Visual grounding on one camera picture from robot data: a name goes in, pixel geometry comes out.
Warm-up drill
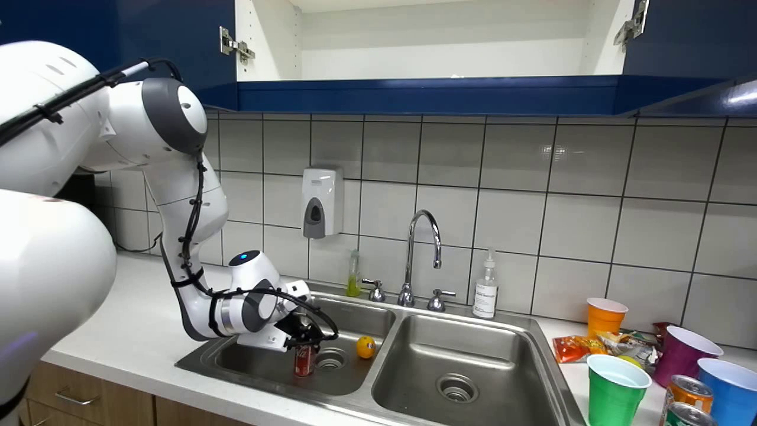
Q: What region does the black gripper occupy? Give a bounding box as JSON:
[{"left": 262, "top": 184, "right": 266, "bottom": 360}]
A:
[{"left": 273, "top": 308, "right": 327, "bottom": 362}]

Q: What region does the orange plastic cup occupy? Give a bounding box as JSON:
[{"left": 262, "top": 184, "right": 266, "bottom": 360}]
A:
[{"left": 583, "top": 296, "right": 629, "bottom": 338}]

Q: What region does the white wall soap dispenser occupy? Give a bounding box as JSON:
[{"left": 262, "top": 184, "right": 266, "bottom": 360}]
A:
[{"left": 299, "top": 166, "right": 338, "bottom": 240}]

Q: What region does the stainless steel double sink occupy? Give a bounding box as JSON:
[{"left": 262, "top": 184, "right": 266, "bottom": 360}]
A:
[{"left": 172, "top": 283, "right": 589, "bottom": 426}]

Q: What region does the yellow toy fruit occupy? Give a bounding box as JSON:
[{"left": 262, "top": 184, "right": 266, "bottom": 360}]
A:
[{"left": 351, "top": 333, "right": 379, "bottom": 362}]

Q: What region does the wooden base cabinet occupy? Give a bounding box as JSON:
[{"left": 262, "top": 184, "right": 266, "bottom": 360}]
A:
[{"left": 21, "top": 358, "right": 262, "bottom": 426}]

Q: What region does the orange snack bag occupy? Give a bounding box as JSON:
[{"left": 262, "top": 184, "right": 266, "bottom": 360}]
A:
[{"left": 550, "top": 333, "right": 603, "bottom": 366}]

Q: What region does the orange soda can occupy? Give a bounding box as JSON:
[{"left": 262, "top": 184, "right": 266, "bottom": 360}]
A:
[{"left": 665, "top": 374, "right": 717, "bottom": 413}]

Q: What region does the blue plastic cup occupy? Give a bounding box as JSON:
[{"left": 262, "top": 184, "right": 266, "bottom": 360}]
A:
[{"left": 694, "top": 355, "right": 757, "bottom": 426}]

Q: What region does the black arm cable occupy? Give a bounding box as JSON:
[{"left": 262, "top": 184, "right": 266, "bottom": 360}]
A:
[{"left": 0, "top": 56, "right": 341, "bottom": 346}]

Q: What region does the blue wall cabinet white interior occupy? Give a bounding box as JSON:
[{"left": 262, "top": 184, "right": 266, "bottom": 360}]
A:
[{"left": 197, "top": 0, "right": 757, "bottom": 120}]

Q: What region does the purple plastic cup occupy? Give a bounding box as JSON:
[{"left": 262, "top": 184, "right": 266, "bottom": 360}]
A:
[{"left": 651, "top": 325, "right": 725, "bottom": 387}]

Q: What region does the metal drawer handle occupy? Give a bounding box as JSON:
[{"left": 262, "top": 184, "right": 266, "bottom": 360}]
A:
[{"left": 51, "top": 387, "right": 101, "bottom": 412}]

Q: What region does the green plastic cup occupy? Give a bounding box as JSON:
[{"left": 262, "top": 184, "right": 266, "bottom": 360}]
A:
[{"left": 583, "top": 352, "right": 653, "bottom": 426}]

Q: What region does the chrome gooseneck faucet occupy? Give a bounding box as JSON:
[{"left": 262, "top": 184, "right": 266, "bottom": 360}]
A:
[{"left": 394, "top": 209, "right": 445, "bottom": 308}]

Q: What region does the metal cabinet hinge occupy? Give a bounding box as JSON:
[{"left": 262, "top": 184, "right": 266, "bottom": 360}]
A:
[
  {"left": 612, "top": 0, "right": 653, "bottom": 44},
  {"left": 218, "top": 24, "right": 257, "bottom": 63}
]

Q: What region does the green dish soap bottle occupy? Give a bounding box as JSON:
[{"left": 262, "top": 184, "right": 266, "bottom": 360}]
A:
[{"left": 342, "top": 248, "right": 364, "bottom": 300}]

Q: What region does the red soda can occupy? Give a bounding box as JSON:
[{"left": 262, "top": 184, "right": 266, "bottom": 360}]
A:
[{"left": 291, "top": 343, "right": 317, "bottom": 378}]

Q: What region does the blue cabinet door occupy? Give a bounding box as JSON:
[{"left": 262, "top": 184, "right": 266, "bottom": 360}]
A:
[
  {"left": 0, "top": 0, "right": 237, "bottom": 89},
  {"left": 621, "top": 0, "right": 757, "bottom": 80}
]

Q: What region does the shiny snack wrapper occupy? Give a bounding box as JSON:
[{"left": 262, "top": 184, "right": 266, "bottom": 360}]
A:
[{"left": 595, "top": 329, "right": 663, "bottom": 369}]

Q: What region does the clear pump bottle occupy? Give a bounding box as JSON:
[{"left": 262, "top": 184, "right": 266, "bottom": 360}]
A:
[{"left": 471, "top": 248, "right": 500, "bottom": 322}]

